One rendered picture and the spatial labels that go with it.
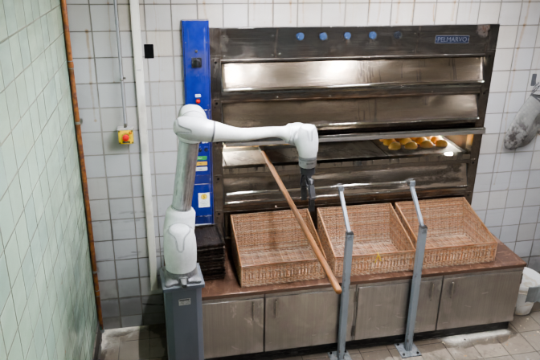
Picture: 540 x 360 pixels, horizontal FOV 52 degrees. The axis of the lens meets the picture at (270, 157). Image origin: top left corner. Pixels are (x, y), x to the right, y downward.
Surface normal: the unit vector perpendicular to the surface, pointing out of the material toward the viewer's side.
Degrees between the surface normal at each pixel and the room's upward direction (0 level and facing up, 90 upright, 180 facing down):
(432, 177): 70
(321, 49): 90
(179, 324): 90
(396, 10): 90
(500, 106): 90
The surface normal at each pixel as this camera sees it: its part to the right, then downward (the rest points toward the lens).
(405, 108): 0.18, 0.01
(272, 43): 0.18, 0.37
